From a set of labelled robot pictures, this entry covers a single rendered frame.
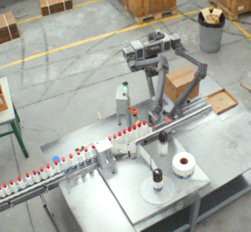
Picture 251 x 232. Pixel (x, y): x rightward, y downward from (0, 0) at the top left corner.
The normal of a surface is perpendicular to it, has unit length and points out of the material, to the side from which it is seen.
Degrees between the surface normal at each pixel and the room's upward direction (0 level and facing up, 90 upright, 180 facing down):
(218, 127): 0
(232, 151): 0
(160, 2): 87
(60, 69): 0
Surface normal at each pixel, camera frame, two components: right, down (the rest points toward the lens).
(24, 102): -0.07, -0.69
